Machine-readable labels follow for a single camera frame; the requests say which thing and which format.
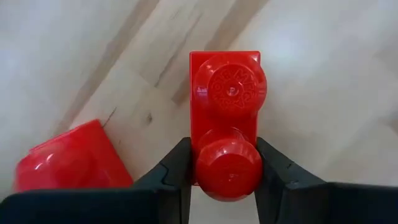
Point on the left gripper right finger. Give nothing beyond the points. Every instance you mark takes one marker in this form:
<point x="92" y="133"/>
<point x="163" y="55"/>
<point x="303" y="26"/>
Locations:
<point x="326" y="205"/>

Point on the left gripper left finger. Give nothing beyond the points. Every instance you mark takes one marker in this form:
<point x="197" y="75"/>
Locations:
<point x="93" y="208"/>

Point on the red two-stud block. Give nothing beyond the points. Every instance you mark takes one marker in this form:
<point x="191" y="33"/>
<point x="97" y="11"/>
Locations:
<point x="228" y="124"/>
<point x="73" y="158"/>

